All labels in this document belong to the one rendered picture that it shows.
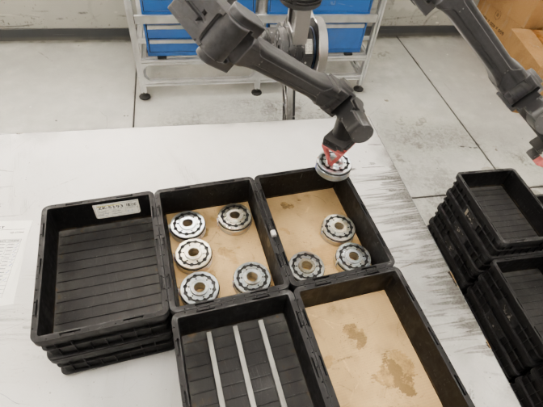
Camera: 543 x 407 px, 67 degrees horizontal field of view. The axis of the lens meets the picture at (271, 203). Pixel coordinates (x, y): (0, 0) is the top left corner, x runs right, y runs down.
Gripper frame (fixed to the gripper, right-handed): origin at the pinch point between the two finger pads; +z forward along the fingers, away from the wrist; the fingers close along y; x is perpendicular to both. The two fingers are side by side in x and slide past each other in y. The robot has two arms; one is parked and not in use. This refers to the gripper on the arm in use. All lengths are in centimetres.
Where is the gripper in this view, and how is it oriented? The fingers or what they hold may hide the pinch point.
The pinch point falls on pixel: (334, 158)
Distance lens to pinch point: 120.6
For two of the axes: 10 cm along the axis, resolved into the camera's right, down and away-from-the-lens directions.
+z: -1.2, 6.5, 7.5
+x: -7.9, -5.2, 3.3
